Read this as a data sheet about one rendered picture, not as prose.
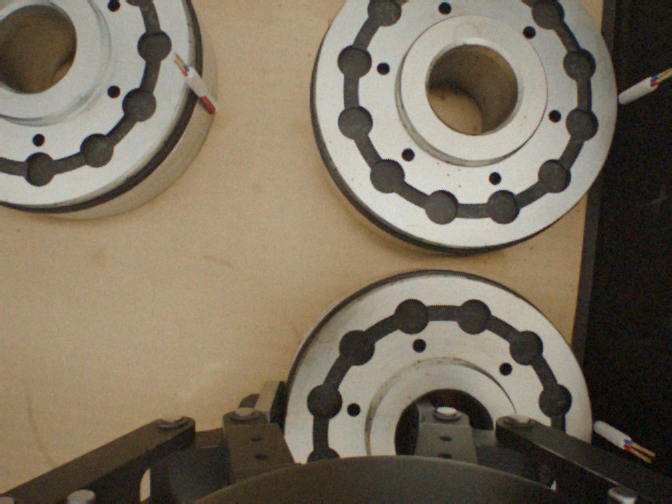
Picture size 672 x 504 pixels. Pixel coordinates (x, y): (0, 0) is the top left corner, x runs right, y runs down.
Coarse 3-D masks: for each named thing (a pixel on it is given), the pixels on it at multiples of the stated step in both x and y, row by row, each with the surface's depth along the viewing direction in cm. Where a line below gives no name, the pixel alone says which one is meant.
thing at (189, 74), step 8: (176, 56) 12; (176, 64) 13; (184, 64) 13; (184, 72) 13; (192, 72) 13; (192, 80) 14; (200, 80) 14; (192, 88) 14; (200, 88) 14; (208, 96) 15; (208, 104) 16; (216, 104) 16
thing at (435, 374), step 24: (432, 360) 14; (456, 360) 14; (384, 384) 14; (408, 384) 14; (432, 384) 14; (456, 384) 14; (480, 384) 14; (384, 408) 14; (408, 408) 14; (480, 408) 14; (504, 408) 14; (384, 432) 14
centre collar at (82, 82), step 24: (0, 0) 14; (24, 0) 14; (48, 0) 14; (72, 0) 14; (0, 24) 14; (72, 24) 14; (96, 24) 14; (0, 48) 15; (96, 48) 14; (0, 72) 14; (72, 72) 14; (96, 72) 14; (0, 96) 14; (24, 96) 14; (48, 96) 14; (72, 96) 14; (24, 120) 14; (48, 120) 14
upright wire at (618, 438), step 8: (592, 424) 15; (600, 424) 15; (600, 432) 14; (608, 432) 14; (616, 432) 14; (616, 440) 14; (624, 440) 13; (624, 448) 13; (632, 448) 13; (640, 448) 13; (640, 456) 13
